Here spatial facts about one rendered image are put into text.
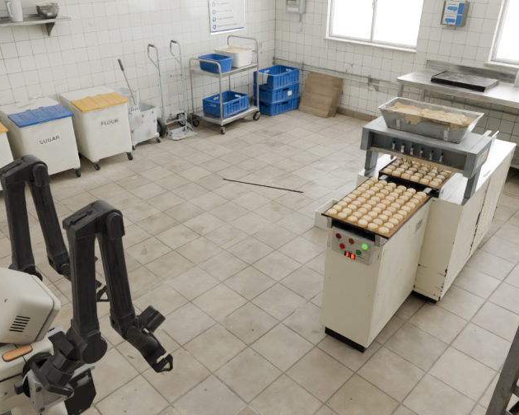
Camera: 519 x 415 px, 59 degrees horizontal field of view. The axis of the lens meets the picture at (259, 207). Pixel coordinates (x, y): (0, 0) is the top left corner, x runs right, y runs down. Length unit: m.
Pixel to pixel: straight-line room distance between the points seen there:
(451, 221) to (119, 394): 2.23
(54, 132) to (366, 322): 3.61
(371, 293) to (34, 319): 1.83
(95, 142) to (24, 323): 4.06
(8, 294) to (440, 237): 2.51
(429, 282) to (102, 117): 3.69
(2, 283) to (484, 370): 2.64
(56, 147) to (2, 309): 3.84
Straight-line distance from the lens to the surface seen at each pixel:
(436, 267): 3.30
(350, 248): 2.58
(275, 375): 2.90
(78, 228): 1.20
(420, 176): 3.13
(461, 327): 3.44
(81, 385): 1.65
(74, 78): 5.85
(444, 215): 3.10
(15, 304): 1.42
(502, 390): 1.26
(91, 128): 5.31
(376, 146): 3.18
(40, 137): 5.10
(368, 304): 2.77
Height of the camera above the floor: 2.21
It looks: 30 degrees down
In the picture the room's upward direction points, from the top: straight up
